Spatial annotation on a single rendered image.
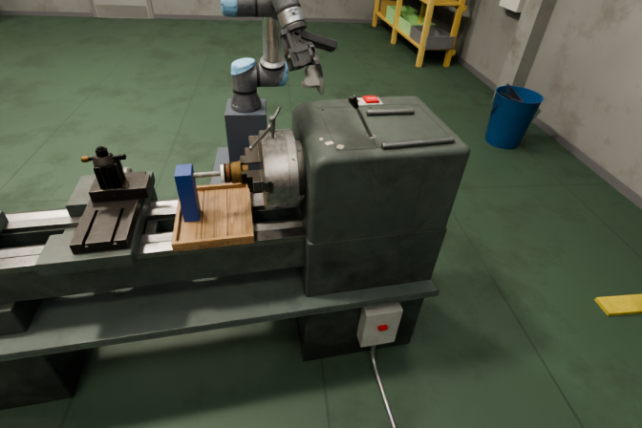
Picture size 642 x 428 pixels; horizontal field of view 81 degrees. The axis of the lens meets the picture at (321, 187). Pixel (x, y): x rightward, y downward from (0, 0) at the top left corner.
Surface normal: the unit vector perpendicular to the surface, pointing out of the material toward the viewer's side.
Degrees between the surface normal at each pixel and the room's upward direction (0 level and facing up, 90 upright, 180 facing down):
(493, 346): 0
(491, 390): 0
